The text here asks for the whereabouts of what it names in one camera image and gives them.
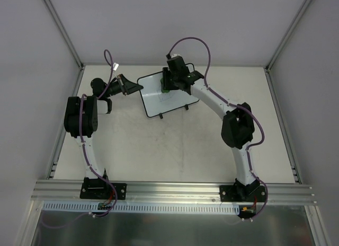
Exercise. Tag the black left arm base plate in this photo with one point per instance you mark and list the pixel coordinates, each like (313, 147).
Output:
(100, 190)

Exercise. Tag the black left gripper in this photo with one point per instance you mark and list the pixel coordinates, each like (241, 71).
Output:
(123, 84)

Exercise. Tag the white slotted cable duct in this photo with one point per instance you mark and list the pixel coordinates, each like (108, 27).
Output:
(120, 207)

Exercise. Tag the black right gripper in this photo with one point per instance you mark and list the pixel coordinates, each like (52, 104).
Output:
(166, 79)

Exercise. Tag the green bone-shaped eraser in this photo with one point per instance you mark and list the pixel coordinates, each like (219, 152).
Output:
(163, 90)

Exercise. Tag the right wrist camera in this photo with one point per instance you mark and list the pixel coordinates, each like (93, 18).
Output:
(170, 56)

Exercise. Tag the black wire whiteboard stand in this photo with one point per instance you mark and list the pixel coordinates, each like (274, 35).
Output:
(161, 115)

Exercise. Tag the right aluminium frame post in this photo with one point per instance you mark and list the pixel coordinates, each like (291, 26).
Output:
(288, 34)

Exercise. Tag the black-framed whiteboard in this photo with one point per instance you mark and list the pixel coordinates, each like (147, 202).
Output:
(155, 101)

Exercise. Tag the aluminium front rail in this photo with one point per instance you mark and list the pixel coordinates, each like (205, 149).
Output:
(176, 192)

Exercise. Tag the left aluminium frame post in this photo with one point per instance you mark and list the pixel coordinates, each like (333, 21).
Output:
(62, 30)

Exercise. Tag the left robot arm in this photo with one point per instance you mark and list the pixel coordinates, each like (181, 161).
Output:
(82, 118)

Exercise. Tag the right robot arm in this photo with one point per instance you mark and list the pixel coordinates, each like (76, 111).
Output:
(237, 124)

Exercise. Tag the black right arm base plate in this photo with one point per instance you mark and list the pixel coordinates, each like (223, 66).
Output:
(234, 193)

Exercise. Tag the aluminium frame post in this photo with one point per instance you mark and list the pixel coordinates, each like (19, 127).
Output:
(62, 30)
(288, 34)

